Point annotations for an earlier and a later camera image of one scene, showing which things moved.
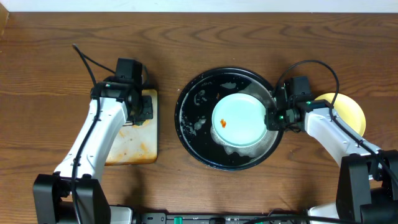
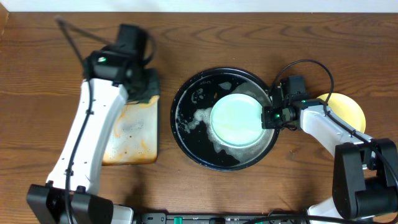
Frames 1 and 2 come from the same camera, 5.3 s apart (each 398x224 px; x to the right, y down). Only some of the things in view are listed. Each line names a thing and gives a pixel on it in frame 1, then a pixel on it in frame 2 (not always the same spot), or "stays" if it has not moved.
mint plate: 239,119 stays
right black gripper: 271,118 stays
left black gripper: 147,109 to 144,86
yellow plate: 348,110 stays
